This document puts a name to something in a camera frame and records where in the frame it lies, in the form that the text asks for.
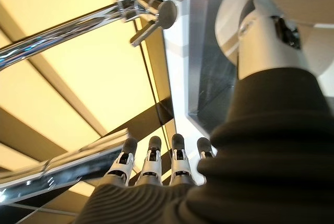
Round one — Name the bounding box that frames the stainless steel sink basin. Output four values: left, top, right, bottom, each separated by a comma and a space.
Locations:
186, 0, 242, 135

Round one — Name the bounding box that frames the chrome pull-down kitchen faucet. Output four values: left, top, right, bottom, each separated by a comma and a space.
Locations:
0, 0, 178, 205

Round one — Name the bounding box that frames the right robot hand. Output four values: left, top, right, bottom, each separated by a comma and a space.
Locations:
73, 0, 334, 224

